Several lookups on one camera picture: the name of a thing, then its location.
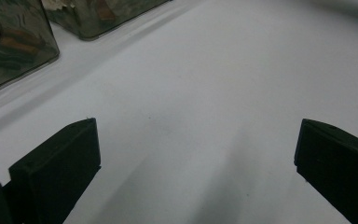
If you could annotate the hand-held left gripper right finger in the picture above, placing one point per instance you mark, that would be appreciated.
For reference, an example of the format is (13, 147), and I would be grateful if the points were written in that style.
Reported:
(341, 168)

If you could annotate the smoky clear plastic bin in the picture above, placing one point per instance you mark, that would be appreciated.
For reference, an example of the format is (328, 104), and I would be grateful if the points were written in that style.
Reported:
(28, 18)
(127, 12)

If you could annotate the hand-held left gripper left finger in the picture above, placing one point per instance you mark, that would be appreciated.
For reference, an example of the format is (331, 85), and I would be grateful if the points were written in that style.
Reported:
(56, 174)

